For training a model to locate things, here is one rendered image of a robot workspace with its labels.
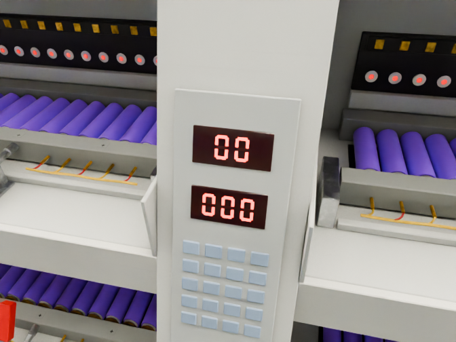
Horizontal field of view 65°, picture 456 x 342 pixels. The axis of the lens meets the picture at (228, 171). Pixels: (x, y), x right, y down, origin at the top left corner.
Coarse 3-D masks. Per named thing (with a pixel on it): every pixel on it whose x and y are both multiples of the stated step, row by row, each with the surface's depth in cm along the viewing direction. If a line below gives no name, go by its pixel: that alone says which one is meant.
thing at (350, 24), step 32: (0, 0) 43; (32, 0) 42; (64, 0) 41; (96, 0) 40; (128, 0) 39; (352, 0) 35; (384, 0) 34; (416, 0) 34; (448, 0) 33; (352, 32) 36; (384, 32) 35; (416, 32) 34; (448, 32) 34; (352, 64) 36
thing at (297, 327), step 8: (296, 328) 39; (304, 328) 39; (312, 328) 39; (320, 328) 39; (328, 328) 37; (296, 336) 38; (304, 336) 38; (312, 336) 38; (320, 336) 38; (328, 336) 36; (336, 336) 36; (344, 336) 37; (352, 336) 36; (360, 336) 36; (368, 336) 36
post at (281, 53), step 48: (192, 0) 19; (240, 0) 18; (288, 0) 18; (336, 0) 18; (192, 48) 20; (240, 48) 19; (288, 48) 19; (288, 96) 19; (288, 240) 22; (288, 288) 23; (288, 336) 24
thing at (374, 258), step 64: (384, 64) 32; (448, 64) 31; (384, 128) 33; (448, 128) 32; (320, 192) 26; (384, 192) 26; (448, 192) 25; (320, 256) 24; (384, 256) 24; (448, 256) 24; (320, 320) 24; (384, 320) 23; (448, 320) 21
